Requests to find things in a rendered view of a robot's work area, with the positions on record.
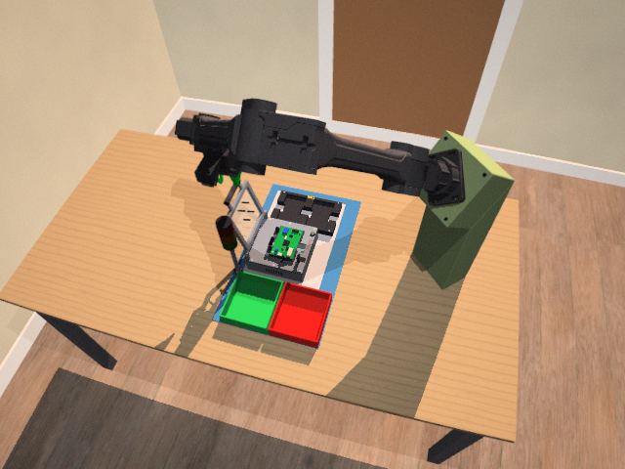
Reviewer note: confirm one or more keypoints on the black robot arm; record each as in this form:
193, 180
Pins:
249, 137

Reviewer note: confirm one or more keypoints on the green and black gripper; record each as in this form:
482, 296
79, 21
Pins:
233, 174

